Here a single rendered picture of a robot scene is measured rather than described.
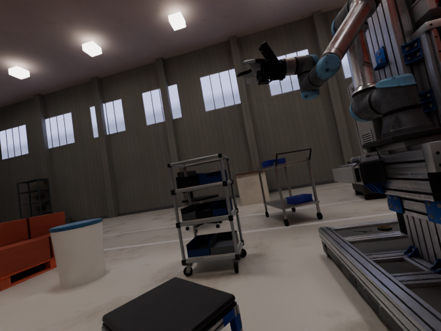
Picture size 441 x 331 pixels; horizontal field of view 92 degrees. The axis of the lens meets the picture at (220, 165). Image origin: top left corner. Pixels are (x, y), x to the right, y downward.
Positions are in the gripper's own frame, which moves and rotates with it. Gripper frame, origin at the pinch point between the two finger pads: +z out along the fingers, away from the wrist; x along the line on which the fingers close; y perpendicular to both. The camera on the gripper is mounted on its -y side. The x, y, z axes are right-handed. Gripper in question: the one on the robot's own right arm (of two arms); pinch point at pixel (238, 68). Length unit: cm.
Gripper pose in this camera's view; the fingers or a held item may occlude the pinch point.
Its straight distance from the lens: 103.1
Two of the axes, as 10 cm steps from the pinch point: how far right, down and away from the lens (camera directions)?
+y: 1.6, 9.8, 0.6
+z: -9.8, 1.7, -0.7
